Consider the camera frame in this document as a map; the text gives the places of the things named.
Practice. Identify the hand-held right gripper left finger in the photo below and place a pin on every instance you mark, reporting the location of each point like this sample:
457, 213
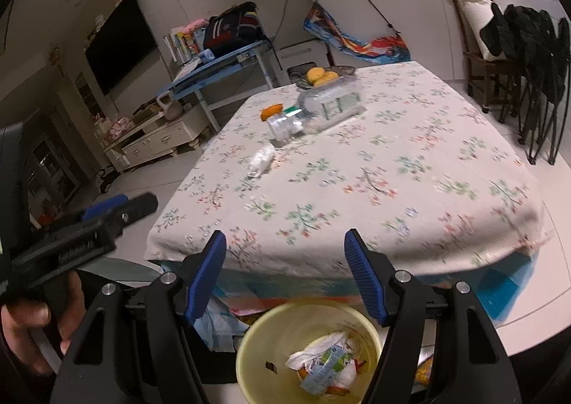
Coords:
207, 279

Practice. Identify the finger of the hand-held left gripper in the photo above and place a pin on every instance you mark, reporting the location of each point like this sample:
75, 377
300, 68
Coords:
140, 205
107, 206

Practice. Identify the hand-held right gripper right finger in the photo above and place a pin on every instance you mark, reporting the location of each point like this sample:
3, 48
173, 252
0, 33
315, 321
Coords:
361, 274

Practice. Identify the yellow trash bin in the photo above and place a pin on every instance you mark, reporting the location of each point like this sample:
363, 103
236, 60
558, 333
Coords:
258, 341

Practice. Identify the person's left hand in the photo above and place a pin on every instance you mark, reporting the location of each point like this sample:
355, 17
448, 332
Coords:
26, 319

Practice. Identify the black shoes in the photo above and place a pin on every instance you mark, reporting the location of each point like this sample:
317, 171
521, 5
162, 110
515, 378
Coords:
107, 179

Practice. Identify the pale plastic bag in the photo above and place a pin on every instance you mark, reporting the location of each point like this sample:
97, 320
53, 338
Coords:
218, 323

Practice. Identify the grey stool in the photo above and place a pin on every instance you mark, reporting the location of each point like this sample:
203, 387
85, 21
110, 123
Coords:
120, 270

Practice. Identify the white television cabinet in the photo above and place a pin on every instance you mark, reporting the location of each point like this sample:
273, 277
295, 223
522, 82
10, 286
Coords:
165, 141

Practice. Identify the dark glass cabinet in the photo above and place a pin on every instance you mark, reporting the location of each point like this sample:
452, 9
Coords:
49, 163

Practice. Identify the pink patterned box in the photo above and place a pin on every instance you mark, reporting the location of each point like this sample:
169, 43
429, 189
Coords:
118, 126

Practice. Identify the pink plastic jug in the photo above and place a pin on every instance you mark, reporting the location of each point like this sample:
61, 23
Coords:
171, 107

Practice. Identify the floral tablecloth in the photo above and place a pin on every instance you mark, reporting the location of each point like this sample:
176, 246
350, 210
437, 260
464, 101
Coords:
379, 172

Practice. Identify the blue striped table cover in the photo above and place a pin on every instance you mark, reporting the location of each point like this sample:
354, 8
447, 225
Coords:
504, 281

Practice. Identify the stack of books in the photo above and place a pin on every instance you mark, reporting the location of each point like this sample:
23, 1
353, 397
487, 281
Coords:
180, 47

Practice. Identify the black flat television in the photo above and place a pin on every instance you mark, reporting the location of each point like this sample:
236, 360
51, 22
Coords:
120, 42

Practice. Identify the blue study desk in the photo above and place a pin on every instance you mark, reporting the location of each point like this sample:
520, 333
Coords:
223, 62

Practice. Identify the clear plastic cup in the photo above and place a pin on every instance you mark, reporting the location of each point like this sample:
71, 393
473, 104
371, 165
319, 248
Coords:
285, 126

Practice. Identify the clear plastic bottle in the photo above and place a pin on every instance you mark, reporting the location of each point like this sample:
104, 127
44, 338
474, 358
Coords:
334, 100

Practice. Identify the pink cloth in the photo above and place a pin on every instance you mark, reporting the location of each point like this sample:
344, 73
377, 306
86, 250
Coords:
194, 25

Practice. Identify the dark striped backpack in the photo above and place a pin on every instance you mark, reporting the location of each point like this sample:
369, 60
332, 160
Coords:
232, 31

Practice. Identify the yellow mango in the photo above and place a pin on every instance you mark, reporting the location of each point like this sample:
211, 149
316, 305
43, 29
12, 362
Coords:
316, 73
326, 79

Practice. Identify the white floor appliance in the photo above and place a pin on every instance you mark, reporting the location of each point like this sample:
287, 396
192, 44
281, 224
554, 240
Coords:
303, 54

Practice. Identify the colourful printed bag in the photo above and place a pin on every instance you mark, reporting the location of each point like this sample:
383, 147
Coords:
366, 47

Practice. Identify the wooden chair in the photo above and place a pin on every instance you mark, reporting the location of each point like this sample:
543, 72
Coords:
486, 74

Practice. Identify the white pillow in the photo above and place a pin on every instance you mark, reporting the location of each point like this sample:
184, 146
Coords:
473, 16

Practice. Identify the black jacket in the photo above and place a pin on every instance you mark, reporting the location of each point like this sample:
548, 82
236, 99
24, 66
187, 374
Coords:
531, 42

